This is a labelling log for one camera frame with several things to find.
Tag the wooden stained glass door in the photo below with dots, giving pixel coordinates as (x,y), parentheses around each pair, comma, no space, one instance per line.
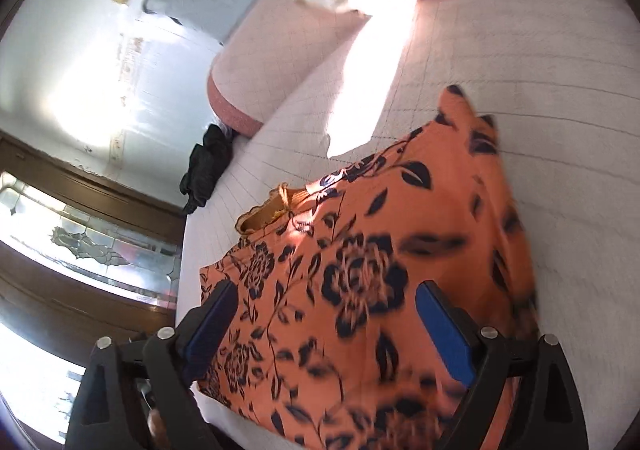
(75,250)

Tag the pink rolled quilt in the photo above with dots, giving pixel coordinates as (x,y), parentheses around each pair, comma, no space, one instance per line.
(280,55)

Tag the orange floral blouse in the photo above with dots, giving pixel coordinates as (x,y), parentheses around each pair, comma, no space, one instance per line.
(350,230)

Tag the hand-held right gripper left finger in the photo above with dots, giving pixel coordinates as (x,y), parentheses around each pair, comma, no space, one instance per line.
(212,317)

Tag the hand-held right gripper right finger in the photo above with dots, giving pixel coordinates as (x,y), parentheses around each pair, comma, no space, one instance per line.
(445,335)

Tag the black cloth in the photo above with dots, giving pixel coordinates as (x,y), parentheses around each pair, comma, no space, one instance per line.
(207,165)

